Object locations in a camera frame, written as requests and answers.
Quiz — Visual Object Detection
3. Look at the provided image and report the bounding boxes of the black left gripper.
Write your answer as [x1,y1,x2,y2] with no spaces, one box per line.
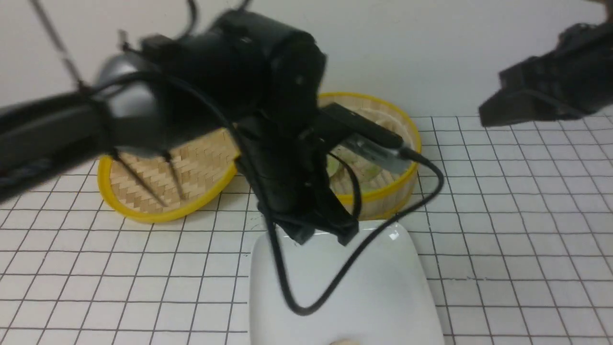
[236,112,358,245]

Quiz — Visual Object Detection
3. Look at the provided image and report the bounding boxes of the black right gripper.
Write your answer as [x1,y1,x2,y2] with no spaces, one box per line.
[479,22,613,127]

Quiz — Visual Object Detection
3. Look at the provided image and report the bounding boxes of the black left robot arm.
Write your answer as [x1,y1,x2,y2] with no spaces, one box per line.
[0,9,358,245]

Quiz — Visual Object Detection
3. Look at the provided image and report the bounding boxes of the white square plate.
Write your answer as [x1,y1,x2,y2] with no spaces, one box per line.
[248,220,445,345]

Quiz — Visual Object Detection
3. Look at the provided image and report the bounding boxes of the bamboo steamer basket yellow rim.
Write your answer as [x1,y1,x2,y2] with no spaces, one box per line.
[262,92,423,225]

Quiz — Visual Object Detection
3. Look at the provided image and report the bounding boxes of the woven bamboo steamer lid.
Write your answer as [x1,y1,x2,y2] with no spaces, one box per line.
[98,129,237,223]

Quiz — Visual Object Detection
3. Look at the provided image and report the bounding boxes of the grid-patterned white tablecloth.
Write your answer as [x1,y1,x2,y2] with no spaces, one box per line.
[0,116,613,345]

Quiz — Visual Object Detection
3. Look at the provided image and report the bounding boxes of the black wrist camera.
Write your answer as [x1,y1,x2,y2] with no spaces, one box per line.
[314,103,424,174]

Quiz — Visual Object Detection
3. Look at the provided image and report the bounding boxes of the black cable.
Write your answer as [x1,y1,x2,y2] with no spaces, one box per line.
[261,151,445,317]

